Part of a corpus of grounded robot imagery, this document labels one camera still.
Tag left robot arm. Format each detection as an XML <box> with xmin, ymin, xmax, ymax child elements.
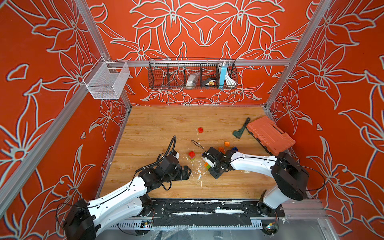
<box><xmin>61</xmin><ymin>155</ymin><xmax>192</xmax><ymax>240</ymax></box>

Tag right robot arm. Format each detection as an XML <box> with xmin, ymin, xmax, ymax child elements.
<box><xmin>202</xmin><ymin>147</ymin><xmax>310</xmax><ymax>216</ymax></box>

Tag dark green clamp tool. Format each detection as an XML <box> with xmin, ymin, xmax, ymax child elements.
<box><xmin>233</xmin><ymin>118</ymin><xmax>251</xmax><ymax>139</ymax></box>

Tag red plastic tool case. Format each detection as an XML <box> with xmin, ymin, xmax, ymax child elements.
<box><xmin>247</xmin><ymin>116</ymin><xmax>296</xmax><ymax>156</ymax></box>

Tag black small box in basket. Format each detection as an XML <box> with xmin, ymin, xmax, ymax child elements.
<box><xmin>202</xmin><ymin>78</ymin><xmax>217</xmax><ymax>87</ymax></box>

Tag plastic bag in basket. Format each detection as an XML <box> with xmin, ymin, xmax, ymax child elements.
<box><xmin>186</xmin><ymin>73</ymin><xmax>200</xmax><ymax>90</ymax></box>

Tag clear plastic bin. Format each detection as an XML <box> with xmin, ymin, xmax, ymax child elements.
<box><xmin>85</xmin><ymin>62</ymin><xmax>131</xmax><ymax>100</ymax></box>

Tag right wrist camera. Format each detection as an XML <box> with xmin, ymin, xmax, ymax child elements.
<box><xmin>204</xmin><ymin>155</ymin><xmax>215</xmax><ymax>168</ymax></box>

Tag left black corrugated cable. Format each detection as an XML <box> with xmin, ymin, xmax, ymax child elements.
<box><xmin>163</xmin><ymin>135</ymin><xmax>177</xmax><ymax>158</ymax></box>

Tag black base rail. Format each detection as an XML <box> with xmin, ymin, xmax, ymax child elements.
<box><xmin>152</xmin><ymin>199</ymin><xmax>285</xmax><ymax>229</ymax></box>

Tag white cables in basket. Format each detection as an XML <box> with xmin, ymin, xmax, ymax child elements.
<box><xmin>224</xmin><ymin>68</ymin><xmax>237</xmax><ymax>89</ymax></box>

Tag black wire basket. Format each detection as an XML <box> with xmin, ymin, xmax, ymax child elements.
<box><xmin>148</xmin><ymin>58</ymin><xmax>238</xmax><ymax>90</ymax></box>

